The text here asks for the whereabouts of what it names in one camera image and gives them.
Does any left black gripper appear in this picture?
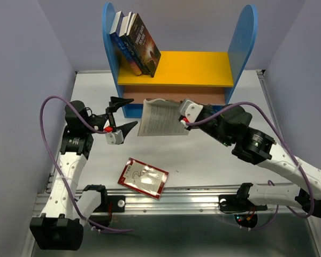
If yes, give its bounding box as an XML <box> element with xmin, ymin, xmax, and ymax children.
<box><xmin>84</xmin><ymin>97</ymin><xmax>138</xmax><ymax>140</ymax></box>

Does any dark sunset paperback book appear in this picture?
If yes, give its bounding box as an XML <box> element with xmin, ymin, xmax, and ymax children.
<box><xmin>137</xmin><ymin>99</ymin><xmax>189</xmax><ymax>137</ymax></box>

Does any red bordered cream book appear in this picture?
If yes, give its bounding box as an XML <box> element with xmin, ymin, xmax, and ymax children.
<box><xmin>118</xmin><ymin>158</ymin><xmax>169</xmax><ymax>200</ymax></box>

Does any Three Days To See book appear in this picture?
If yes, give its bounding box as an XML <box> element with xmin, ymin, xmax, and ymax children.
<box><xmin>127</xmin><ymin>13</ymin><xmax>161</xmax><ymax>78</ymax></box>

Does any blue Jane Eyre book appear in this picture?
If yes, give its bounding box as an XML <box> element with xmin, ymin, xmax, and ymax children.
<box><xmin>110</xmin><ymin>11</ymin><xmax>125</xmax><ymax>57</ymax></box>

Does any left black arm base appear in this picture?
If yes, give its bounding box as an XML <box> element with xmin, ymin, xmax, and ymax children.
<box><xmin>83</xmin><ymin>185</ymin><xmax>126</xmax><ymax>227</ymax></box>

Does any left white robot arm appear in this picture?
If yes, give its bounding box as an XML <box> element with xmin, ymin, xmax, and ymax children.
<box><xmin>29</xmin><ymin>96</ymin><xmax>137</xmax><ymax>251</ymax></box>

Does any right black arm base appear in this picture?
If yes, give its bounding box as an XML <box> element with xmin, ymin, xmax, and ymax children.
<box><xmin>218</xmin><ymin>183</ymin><xmax>268</xmax><ymax>231</ymax></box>

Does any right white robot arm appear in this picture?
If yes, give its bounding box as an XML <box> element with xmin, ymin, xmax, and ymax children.
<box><xmin>186</xmin><ymin>103</ymin><xmax>321</xmax><ymax>218</ymax></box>

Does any blue and yellow bookshelf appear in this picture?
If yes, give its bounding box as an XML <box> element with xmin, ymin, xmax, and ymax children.
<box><xmin>102</xmin><ymin>3</ymin><xmax>258</xmax><ymax>118</ymax></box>

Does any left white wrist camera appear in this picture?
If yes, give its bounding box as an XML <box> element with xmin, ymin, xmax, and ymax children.
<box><xmin>105</xmin><ymin>130</ymin><xmax>124</xmax><ymax>145</ymax></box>

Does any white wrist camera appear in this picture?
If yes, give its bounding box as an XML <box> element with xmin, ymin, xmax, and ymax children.
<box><xmin>105</xmin><ymin>130</ymin><xmax>124</xmax><ymax>145</ymax></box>
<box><xmin>179</xmin><ymin>99</ymin><xmax>203</xmax><ymax>123</ymax></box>

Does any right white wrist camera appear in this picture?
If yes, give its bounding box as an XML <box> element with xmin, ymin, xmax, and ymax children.
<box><xmin>179</xmin><ymin>99</ymin><xmax>203</xmax><ymax>123</ymax></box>

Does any aluminium mounting rail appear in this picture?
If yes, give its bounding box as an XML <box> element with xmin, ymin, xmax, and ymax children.
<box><xmin>32</xmin><ymin>187</ymin><xmax>317</xmax><ymax>216</ymax></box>

